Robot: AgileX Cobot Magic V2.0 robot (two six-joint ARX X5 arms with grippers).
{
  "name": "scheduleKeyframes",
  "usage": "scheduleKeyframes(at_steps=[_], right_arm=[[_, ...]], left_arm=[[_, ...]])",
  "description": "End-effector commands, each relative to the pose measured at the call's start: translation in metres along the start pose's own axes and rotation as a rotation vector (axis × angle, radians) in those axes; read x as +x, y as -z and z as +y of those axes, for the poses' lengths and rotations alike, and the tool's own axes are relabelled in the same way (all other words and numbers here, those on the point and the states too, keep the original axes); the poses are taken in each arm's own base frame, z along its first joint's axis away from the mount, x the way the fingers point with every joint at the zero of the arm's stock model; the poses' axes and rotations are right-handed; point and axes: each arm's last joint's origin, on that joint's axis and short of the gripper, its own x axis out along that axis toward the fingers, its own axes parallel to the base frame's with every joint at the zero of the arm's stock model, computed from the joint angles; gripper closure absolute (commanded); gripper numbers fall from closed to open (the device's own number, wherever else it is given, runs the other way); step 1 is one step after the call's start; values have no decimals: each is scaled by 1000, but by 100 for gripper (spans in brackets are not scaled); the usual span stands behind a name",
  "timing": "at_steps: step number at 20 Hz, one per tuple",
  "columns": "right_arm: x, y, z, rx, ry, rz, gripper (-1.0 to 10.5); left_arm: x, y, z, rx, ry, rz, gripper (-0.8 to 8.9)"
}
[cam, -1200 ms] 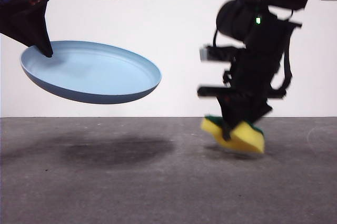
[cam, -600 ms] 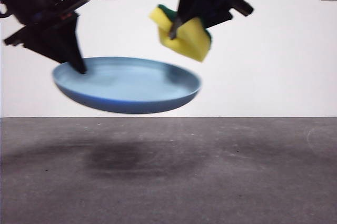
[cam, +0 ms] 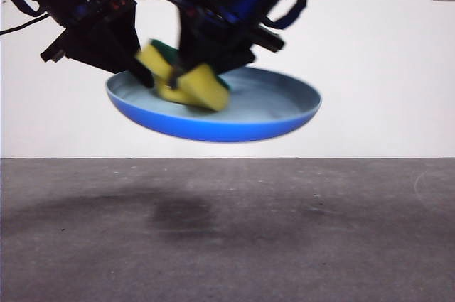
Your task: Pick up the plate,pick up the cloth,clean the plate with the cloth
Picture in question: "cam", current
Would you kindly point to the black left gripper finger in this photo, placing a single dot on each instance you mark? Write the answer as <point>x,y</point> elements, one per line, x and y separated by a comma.
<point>128,46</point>
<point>89,46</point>

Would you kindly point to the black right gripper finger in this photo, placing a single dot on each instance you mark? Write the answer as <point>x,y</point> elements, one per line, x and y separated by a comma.
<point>227,49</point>
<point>188,39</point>

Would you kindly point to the yellow sponge with green pad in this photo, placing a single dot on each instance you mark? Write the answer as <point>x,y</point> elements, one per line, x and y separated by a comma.
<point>202,89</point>

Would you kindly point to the light blue round plate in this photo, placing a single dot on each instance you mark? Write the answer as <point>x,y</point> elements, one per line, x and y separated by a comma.
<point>249,110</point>

